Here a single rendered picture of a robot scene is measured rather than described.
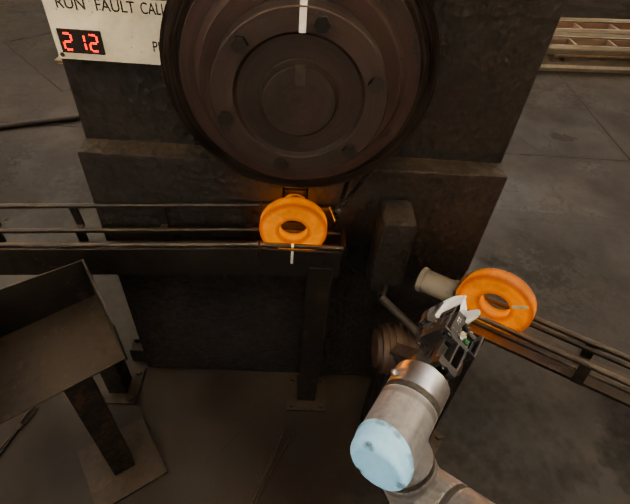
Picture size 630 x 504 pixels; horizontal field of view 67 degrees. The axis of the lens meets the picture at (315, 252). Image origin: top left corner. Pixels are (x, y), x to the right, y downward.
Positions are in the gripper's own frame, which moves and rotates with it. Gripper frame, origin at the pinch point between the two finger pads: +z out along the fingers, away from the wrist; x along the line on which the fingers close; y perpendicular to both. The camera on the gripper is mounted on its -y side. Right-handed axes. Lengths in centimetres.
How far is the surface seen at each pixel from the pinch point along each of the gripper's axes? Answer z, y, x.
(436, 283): 13.1, -12.3, 0.6
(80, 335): -38, -50, 47
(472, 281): 12.9, -4.4, -2.8
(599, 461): 42, -41, -88
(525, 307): 12.3, 1.5, -12.6
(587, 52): 364, -55, -22
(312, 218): 5.7, -19.1, 30.5
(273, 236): 1.2, -28.3, 33.8
